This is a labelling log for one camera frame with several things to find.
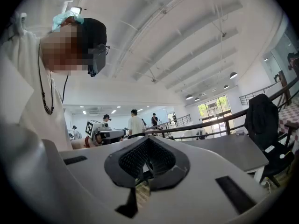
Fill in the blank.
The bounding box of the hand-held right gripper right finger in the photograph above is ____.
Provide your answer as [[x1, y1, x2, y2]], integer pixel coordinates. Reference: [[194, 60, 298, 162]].
[[136, 135, 270, 224]]

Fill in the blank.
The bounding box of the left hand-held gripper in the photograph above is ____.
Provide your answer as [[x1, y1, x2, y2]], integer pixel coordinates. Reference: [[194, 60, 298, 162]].
[[85, 119, 128, 147]]

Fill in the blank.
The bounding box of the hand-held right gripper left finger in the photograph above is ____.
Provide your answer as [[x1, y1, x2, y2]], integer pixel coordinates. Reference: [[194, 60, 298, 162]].
[[43, 135, 151, 224]]

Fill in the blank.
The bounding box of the person's left forearm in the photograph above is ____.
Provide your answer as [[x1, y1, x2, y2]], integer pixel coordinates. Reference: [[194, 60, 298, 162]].
[[71, 138, 94, 150]]

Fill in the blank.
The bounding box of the dark handrail railing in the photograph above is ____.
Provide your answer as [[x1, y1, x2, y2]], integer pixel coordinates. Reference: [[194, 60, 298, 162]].
[[127, 77, 299, 141]]

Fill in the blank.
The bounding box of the grey metal railing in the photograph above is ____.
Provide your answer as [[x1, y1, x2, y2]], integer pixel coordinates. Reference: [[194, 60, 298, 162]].
[[239, 81, 281, 106], [171, 114, 192, 128]]

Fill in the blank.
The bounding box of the glass door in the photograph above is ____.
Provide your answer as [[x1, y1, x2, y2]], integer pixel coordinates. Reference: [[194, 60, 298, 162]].
[[197, 94, 232, 135]]

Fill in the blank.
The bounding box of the black chair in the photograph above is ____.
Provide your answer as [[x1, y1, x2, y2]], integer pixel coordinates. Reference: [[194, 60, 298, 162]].
[[245, 93, 295, 188]]

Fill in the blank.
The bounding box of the person's light sweatshirt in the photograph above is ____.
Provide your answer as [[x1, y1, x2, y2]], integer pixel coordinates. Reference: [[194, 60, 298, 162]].
[[0, 30, 73, 154]]

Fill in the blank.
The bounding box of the black jacket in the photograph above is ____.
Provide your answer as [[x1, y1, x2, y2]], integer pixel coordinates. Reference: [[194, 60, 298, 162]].
[[244, 93, 280, 149]]

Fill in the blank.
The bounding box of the person's head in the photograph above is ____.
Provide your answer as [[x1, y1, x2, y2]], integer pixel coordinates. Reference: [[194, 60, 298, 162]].
[[40, 23, 90, 75]]

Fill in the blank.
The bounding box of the row of dome pendant lamps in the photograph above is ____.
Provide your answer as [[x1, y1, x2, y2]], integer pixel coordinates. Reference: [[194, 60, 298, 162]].
[[185, 71, 238, 102]]

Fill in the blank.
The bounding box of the checkered tablecloth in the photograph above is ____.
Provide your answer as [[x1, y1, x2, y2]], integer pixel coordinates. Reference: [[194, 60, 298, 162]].
[[278, 97, 299, 135]]

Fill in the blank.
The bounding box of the black headset cable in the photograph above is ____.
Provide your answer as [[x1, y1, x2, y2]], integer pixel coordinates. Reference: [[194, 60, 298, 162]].
[[61, 74, 70, 104]]

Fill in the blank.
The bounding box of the black cord bead necklace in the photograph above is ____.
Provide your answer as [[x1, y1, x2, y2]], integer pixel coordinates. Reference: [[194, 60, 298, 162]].
[[38, 43, 55, 115]]

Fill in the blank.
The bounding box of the black head-worn camera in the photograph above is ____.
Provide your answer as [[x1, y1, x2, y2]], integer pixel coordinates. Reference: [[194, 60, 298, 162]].
[[81, 17, 111, 78]]

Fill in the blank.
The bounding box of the teal hair tie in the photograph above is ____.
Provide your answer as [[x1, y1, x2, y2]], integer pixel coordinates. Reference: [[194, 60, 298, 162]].
[[51, 10, 85, 31]]

